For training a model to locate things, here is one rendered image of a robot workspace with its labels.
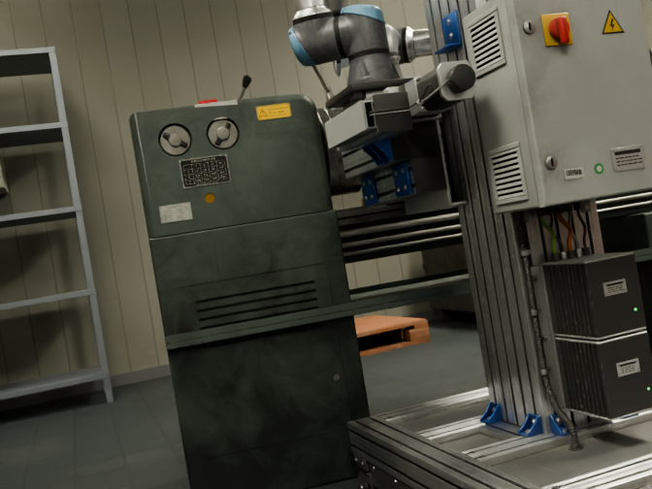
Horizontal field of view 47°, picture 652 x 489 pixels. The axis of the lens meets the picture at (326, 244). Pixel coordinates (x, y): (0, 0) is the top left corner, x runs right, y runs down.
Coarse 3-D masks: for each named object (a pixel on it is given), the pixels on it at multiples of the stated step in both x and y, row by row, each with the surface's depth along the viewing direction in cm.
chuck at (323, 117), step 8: (320, 112) 262; (320, 120) 258; (328, 120) 258; (320, 128) 260; (328, 152) 255; (336, 152) 256; (328, 160) 256; (336, 160) 256; (328, 168) 258; (336, 168) 257; (328, 176) 260; (336, 176) 259; (336, 184) 262; (336, 192) 266
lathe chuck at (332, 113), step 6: (324, 108) 266; (336, 108) 265; (342, 108) 264; (330, 114) 260; (336, 114) 260; (342, 168) 258; (342, 174) 259; (342, 180) 261; (348, 180) 262; (354, 180) 262; (342, 186) 263; (348, 186) 264; (342, 192) 268; (348, 192) 269; (354, 192) 272
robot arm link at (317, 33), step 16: (304, 0) 208; (320, 0) 209; (304, 16) 208; (320, 16) 208; (288, 32) 212; (304, 32) 209; (320, 32) 208; (304, 48) 210; (320, 48) 209; (336, 48) 209; (304, 64) 214
